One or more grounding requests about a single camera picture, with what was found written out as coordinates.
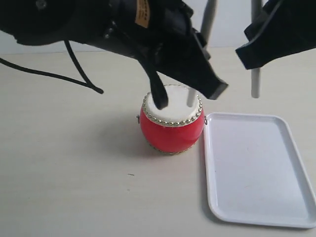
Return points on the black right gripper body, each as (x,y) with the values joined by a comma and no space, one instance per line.
(291,24)

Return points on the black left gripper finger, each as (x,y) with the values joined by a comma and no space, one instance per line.
(171,60)
(196,46)

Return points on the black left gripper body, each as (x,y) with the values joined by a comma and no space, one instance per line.
(157,32)

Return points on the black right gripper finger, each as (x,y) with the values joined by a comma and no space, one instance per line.
(259,23)
(256,53)

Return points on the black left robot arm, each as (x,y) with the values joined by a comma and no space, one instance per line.
(43,22)

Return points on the small red drum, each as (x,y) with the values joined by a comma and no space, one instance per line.
(175,128)

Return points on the white plastic tray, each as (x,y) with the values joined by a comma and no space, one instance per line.
(254,172)

